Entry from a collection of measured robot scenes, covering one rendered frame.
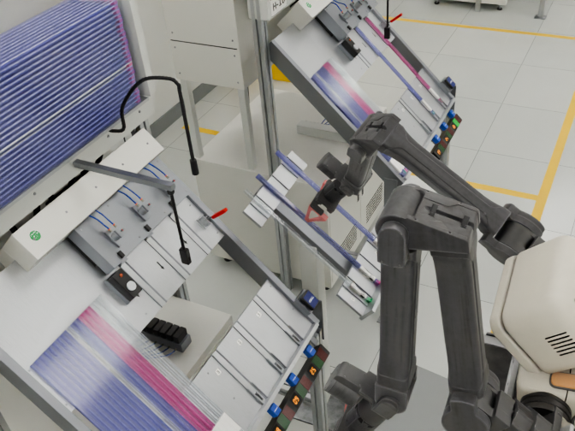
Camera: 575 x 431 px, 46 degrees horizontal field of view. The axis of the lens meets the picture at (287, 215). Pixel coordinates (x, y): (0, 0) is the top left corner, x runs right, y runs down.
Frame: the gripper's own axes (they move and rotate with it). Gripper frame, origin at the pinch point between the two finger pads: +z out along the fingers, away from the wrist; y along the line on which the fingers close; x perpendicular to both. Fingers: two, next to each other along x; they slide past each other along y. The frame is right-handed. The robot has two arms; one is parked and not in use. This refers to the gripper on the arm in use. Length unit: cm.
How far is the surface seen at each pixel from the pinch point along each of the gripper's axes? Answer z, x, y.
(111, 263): 4, -35, 58
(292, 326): 11.5, 15.5, 30.7
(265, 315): 11.1, 6.9, 34.1
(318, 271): 17.5, 16.7, 1.3
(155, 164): 2, -44, 27
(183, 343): 41, -3, 39
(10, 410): 68, -29, 76
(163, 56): 151, -98, -180
